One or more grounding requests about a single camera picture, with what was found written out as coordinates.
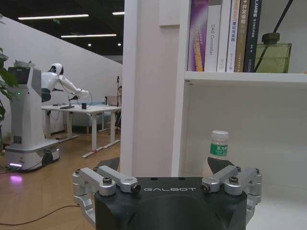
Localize white humanoid robot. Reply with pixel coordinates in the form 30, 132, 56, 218
40, 62, 93, 108

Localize white bookshelf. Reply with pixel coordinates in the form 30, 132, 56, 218
119, 0, 307, 230

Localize laptop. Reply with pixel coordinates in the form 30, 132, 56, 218
106, 95, 120, 107

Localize plain white book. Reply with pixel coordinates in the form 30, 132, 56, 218
217, 0, 233, 72

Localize white wheeled service robot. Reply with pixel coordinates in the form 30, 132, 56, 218
5, 60, 60, 172

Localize black tripod stand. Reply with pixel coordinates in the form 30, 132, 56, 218
116, 75, 121, 135

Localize green glass diffuser bottle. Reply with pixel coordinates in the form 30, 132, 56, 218
254, 33, 293, 73

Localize green potted plant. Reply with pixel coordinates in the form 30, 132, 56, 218
0, 13, 19, 158

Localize dark blue book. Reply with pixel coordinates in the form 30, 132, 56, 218
243, 0, 264, 73

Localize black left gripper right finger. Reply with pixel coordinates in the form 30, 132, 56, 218
201, 157, 263, 223

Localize brown book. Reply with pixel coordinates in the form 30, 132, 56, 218
234, 0, 250, 73

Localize white book orange title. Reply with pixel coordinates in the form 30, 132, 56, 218
226, 0, 241, 73

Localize small green-label plastic bottle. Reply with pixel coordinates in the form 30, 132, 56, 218
209, 130, 229, 160

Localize white DAS Controller book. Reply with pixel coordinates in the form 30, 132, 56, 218
203, 5, 222, 72

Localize black reed sticks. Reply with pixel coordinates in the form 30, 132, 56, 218
272, 0, 295, 35

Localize white desk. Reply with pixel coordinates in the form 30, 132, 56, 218
42, 104, 122, 159

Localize dark floor cable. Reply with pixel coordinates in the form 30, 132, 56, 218
0, 167, 81, 218

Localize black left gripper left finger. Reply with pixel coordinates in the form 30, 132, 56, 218
71, 157, 142, 225

